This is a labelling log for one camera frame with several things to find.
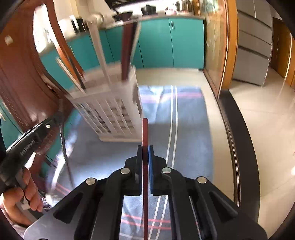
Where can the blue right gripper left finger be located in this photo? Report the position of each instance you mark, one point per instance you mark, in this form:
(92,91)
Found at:
(139,169)

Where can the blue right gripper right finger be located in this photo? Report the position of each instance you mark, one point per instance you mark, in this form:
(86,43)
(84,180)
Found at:
(150,168)

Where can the dark red chopstick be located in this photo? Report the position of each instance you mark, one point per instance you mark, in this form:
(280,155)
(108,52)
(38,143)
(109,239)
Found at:
(145,177)

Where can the dark brown chopstick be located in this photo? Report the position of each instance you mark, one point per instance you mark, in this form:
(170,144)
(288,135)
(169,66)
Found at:
(64,150)

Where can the white plastic utensil basket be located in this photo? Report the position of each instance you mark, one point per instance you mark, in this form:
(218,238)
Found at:
(112,108)

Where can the beige chopstick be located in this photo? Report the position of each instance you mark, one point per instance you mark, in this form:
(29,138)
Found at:
(69,75)

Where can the thin black chopstick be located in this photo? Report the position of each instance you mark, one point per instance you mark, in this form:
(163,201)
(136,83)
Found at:
(78,75)

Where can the cream chopstick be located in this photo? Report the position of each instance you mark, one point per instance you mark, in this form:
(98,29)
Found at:
(95,36)

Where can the white chopstick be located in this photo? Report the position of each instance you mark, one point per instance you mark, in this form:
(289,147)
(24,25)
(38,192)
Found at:
(135,36)

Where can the person's left hand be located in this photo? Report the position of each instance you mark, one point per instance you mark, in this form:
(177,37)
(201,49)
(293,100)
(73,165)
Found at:
(14,195)

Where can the blue plaid cloth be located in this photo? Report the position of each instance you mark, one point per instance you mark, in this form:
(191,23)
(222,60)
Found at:
(178,129)

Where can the black wok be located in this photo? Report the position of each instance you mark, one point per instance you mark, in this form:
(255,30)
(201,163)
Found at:
(125,16)

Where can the silver refrigerator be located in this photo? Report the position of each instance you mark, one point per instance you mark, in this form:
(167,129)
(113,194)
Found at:
(255,41)

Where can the black cooking pot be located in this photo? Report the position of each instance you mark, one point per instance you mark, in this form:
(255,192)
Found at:
(148,10)

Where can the glass sliding door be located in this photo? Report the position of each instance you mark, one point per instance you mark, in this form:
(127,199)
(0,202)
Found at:
(221,40)

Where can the steel stock pot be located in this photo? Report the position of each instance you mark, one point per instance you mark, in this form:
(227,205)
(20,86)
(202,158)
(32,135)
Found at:
(184,5)

